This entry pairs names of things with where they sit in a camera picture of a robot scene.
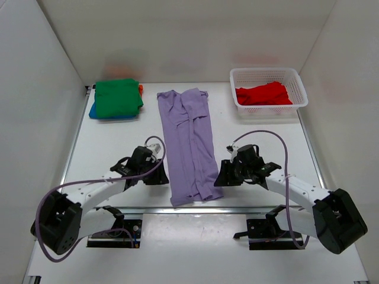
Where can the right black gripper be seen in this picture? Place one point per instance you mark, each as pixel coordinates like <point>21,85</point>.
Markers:
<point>226,173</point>

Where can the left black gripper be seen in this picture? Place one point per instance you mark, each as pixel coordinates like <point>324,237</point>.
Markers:
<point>155,176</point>

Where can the purple t shirt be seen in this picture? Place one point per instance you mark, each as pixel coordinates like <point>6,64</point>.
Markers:
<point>188,137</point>

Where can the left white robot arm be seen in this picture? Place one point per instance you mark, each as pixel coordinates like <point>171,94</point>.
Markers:
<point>65,218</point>

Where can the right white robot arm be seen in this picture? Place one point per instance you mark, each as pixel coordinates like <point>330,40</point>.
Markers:
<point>329,216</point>

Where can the green folded t shirt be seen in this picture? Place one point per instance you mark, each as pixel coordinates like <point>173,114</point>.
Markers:
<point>117,97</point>

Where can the blue folded t shirt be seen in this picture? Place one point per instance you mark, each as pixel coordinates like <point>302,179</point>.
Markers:
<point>93,115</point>

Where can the red t shirt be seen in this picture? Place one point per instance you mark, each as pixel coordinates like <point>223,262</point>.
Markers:
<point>273,93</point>

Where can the white plastic basket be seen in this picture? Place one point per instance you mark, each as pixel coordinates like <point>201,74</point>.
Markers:
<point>251,77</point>

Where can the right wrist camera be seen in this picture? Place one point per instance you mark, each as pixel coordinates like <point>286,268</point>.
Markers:
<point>233,150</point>

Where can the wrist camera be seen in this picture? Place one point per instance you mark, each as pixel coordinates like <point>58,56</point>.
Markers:
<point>155,148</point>
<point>233,150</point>

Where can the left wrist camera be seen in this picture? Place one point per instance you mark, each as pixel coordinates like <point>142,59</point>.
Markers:
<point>155,148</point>

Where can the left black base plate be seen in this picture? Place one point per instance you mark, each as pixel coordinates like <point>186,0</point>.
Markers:
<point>125,233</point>

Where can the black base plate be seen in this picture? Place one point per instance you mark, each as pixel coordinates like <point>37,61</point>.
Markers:
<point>125,233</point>
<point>264,233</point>

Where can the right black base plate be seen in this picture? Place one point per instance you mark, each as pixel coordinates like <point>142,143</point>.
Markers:
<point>264,233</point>

